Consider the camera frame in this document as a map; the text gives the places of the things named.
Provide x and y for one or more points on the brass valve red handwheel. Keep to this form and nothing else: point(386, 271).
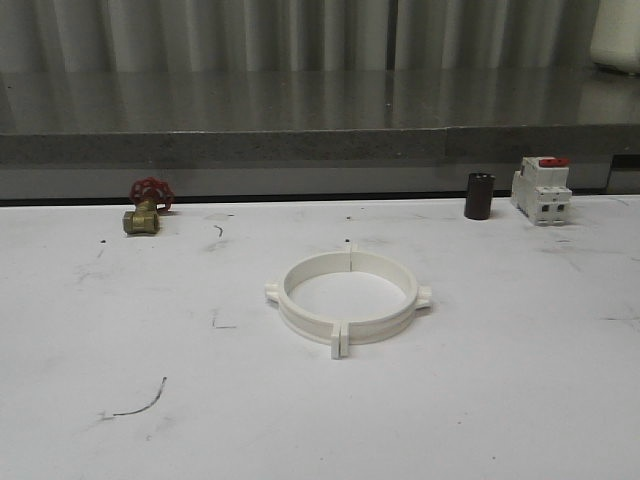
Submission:
point(151, 198)

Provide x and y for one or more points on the white half-ring pipe clamp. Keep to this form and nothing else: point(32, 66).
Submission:
point(315, 327)

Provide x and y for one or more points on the white container in background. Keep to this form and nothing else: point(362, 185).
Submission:
point(615, 38)

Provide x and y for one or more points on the grey stone counter slab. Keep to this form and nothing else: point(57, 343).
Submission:
point(189, 120)

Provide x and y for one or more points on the white circuit breaker red switch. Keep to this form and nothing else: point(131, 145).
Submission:
point(539, 190)

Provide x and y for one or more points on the dark brown cylindrical coupling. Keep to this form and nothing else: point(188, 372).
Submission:
point(479, 194)

